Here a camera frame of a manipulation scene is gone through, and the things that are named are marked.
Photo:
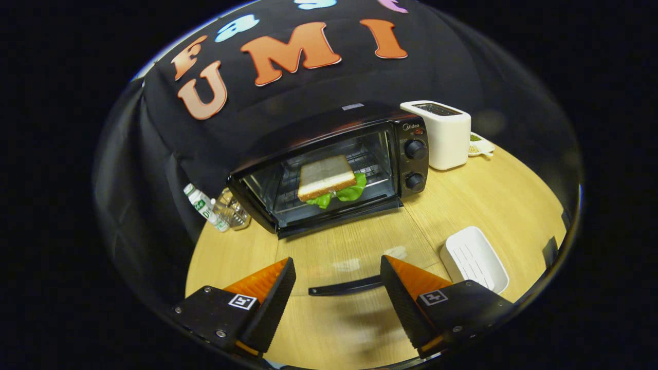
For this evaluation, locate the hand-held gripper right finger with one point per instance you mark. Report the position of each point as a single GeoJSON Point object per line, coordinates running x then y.
{"type": "Point", "coordinates": [403, 300]}

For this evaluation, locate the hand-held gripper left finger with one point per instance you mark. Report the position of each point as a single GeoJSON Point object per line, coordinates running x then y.
{"type": "Point", "coordinates": [272, 303]}

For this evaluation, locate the lettuce sandwich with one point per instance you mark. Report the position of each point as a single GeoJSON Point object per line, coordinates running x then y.
{"type": "Point", "coordinates": [324, 177]}

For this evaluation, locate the black toaster oven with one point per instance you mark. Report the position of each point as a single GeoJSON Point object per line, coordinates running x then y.
{"type": "Point", "coordinates": [411, 164]}

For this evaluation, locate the white slot toaster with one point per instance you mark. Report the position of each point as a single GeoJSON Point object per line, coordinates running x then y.
{"type": "Point", "coordinates": [447, 144]}

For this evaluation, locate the white ribbed tray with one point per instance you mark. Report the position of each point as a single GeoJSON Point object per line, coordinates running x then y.
{"type": "Point", "coordinates": [473, 257]}

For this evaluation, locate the white bottle green label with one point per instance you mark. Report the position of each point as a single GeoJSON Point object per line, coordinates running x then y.
{"type": "Point", "coordinates": [205, 208]}

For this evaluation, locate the dark flat object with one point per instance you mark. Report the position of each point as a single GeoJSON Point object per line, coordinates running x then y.
{"type": "Point", "coordinates": [550, 252]}

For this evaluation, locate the white divided bean dish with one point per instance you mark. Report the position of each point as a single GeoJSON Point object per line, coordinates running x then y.
{"type": "Point", "coordinates": [483, 146]}

